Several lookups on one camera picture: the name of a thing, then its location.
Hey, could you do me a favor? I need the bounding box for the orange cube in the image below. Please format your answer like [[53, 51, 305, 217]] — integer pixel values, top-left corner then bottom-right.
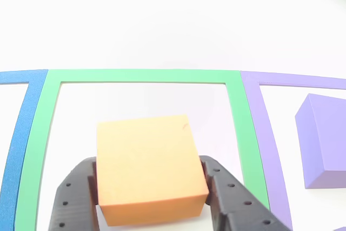
[[96, 114, 209, 227]]

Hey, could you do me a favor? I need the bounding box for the large purple cube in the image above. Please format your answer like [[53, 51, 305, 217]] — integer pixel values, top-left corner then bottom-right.
[[294, 93, 346, 190]]

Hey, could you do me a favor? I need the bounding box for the blue square frame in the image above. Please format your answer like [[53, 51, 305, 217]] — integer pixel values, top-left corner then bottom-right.
[[0, 70, 49, 231]]

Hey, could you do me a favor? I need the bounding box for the purple square frame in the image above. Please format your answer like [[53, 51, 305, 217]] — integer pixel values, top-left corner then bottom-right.
[[239, 70, 346, 231]]

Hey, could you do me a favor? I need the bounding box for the green square frame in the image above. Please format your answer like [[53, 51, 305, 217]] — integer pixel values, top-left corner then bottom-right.
[[15, 69, 271, 231]]

